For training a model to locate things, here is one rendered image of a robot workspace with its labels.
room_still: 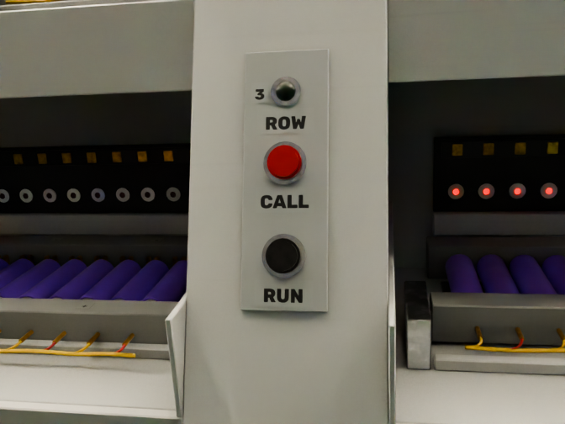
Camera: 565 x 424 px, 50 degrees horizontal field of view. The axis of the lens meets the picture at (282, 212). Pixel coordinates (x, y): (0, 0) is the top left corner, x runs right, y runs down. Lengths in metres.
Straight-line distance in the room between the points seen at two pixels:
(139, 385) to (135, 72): 0.16
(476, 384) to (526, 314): 0.05
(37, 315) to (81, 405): 0.07
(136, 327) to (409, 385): 0.15
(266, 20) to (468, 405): 0.20
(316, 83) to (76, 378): 0.20
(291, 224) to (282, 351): 0.06
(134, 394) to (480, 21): 0.24
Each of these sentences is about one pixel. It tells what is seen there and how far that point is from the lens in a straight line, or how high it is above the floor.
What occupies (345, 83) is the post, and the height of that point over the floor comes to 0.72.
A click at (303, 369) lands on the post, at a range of 0.28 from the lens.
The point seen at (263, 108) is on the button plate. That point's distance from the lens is 0.29.
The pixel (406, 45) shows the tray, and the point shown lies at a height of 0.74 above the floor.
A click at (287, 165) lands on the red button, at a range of 0.28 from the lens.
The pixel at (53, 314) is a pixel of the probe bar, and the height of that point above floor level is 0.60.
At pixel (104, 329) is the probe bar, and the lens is 0.36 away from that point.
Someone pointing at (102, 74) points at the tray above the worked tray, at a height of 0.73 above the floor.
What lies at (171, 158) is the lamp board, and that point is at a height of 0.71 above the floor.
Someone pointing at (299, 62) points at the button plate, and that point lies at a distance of 0.29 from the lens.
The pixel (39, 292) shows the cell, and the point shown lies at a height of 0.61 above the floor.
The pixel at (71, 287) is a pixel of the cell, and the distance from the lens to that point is 0.41.
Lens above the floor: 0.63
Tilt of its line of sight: 6 degrees up
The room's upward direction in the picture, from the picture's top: 1 degrees clockwise
